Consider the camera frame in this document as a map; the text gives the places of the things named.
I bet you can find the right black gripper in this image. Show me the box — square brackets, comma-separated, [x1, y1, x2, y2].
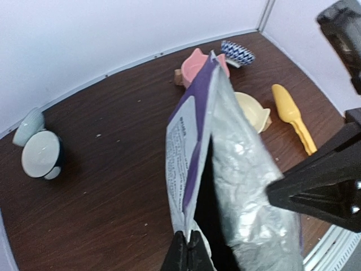
[266, 107, 361, 209]

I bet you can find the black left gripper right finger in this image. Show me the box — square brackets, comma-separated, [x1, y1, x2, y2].
[187, 231, 214, 271]

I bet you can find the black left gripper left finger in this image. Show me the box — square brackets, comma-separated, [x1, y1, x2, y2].
[160, 231, 188, 271]

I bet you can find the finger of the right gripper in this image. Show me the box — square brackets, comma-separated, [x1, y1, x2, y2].
[289, 180, 360, 233]

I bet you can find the yellow plastic food scoop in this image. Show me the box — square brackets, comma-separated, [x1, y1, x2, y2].
[271, 84, 317, 156]

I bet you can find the purple pet food bag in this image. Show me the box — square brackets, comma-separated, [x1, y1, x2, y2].
[165, 69, 303, 270]

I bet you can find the cream cat-ear pet bowl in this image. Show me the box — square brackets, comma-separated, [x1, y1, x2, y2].
[235, 92, 272, 133]

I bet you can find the pink cat-ear pet bowl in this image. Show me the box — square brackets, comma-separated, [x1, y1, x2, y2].
[180, 48, 230, 90]

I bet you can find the blue white patterned bowl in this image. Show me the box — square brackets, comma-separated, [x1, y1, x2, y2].
[221, 40, 256, 68]

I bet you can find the dark blue white bowl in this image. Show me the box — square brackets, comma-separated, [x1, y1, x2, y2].
[21, 130, 65, 180]

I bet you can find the light green ribbed bowl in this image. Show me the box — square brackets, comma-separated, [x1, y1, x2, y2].
[12, 107, 45, 147]

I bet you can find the front aluminium frame rail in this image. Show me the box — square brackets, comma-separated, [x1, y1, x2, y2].
[303, 225, 360, 271]

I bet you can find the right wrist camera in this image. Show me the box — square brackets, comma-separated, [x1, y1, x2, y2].
[316, 0, 360, 94]

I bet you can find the right aluminium corner post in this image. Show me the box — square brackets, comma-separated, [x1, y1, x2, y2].
[256, 0, 275, 33]

